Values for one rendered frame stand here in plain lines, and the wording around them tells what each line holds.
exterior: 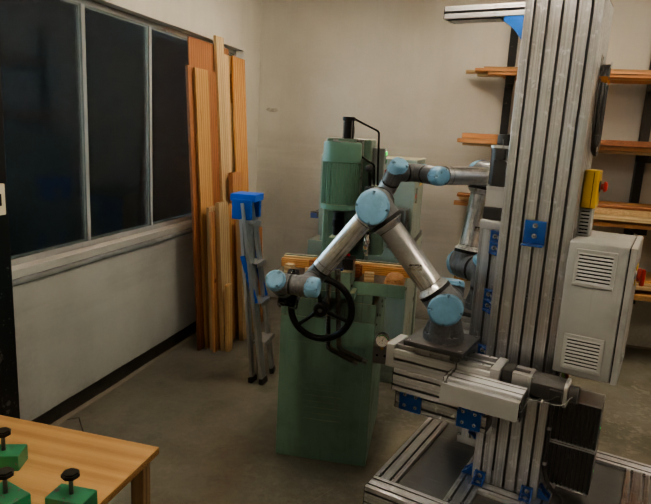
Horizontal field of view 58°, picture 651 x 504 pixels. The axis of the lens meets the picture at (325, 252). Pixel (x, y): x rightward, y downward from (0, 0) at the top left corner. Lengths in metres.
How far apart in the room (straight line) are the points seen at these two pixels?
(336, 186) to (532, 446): 1.33
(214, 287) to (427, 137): 2.14
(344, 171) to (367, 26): 2.62
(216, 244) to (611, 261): 2.66
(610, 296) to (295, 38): 3.78
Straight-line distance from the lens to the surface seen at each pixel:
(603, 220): 4.54
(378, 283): 2.61
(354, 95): 5.08
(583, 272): 2.15
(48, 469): 2.02
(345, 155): 2.64
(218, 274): 4.08
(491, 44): 4.99
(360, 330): 2.68
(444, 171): 2.35
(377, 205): 1.95
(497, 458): 2.50
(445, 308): 2.00
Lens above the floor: 1.55
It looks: 12 degrees down
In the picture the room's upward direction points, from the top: 3 degrees clockwise
